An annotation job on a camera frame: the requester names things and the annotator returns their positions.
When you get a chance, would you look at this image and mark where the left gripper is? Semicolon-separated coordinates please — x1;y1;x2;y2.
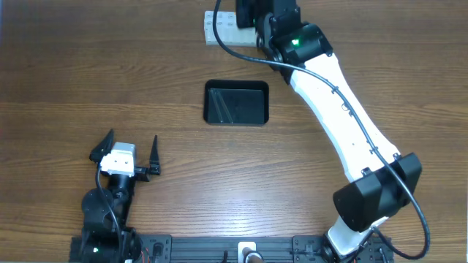
89;128;162;183

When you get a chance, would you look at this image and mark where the clear test tube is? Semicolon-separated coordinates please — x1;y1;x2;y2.
215;89;235;123
208;88;224;123

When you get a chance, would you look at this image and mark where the black tray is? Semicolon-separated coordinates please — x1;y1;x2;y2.
203;79;271;127

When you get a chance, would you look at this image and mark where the white test tube rack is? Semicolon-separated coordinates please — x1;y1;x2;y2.
203;10;259;47

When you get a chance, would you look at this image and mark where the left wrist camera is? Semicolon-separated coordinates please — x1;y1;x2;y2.
99;142;137;178

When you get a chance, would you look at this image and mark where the black cable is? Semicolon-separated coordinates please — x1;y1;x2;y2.
94;167;124;253
211;0;431;261

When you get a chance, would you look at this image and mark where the mounting rail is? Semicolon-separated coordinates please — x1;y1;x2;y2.
69;233;396;263

